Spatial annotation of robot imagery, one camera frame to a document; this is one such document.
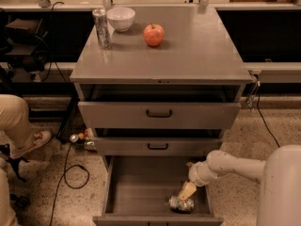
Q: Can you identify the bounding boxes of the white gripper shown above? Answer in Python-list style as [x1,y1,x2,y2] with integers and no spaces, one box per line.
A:
[178,161,219,201]

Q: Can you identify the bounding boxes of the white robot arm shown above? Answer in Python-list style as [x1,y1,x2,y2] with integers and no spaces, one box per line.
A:
[179,145,301,226]

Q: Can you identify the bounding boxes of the grey bottom drawer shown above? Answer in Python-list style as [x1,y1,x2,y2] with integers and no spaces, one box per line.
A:
[93,156,223,226]

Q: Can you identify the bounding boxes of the grey drawer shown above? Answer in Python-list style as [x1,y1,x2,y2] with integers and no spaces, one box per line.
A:
[79,88,240,130]
[93,156,223,226]
[93,129,222,156]

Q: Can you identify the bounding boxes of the grey metal drawer cabinet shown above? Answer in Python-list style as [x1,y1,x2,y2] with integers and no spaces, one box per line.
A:
[69,5,254,162]

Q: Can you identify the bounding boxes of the grey middle drawer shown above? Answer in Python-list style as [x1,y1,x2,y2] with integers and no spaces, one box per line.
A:
[93,129,222,156]

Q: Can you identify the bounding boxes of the grey top drawer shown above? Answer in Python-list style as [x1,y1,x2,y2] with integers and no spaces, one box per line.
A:
[79,88,240,130]

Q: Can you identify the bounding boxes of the tall silver can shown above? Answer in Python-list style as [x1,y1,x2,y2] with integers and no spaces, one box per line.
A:
[92,8,112,49]

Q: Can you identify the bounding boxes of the pile of cans on floor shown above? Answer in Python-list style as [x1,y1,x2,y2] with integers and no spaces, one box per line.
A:
[69,129,97,153]

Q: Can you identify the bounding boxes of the red apple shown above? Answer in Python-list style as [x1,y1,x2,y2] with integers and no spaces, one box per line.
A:
[143,24,165,47]

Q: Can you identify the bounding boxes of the white red sneaker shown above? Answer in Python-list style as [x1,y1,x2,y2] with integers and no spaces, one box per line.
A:
[10,130,53,159]

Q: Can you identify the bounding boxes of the black chair base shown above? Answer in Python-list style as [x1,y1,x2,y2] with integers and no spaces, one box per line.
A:
[0,144,30,209]

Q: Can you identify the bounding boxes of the white bowl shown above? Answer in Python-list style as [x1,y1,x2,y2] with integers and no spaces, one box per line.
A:
[107,8,135,32]

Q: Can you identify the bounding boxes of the person's leg beige trousers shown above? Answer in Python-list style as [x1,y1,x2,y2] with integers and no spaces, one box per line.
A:
[0,95,34,226]

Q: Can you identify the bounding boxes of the black equipment on left shelf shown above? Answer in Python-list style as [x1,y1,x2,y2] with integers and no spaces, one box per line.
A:
[0,10,50,73]

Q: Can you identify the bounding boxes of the black cable right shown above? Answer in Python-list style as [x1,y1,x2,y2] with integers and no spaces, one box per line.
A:
[256,91,281,149]

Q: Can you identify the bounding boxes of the black floor cable left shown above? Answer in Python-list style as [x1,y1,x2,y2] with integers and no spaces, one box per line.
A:
[48,143,91,226]

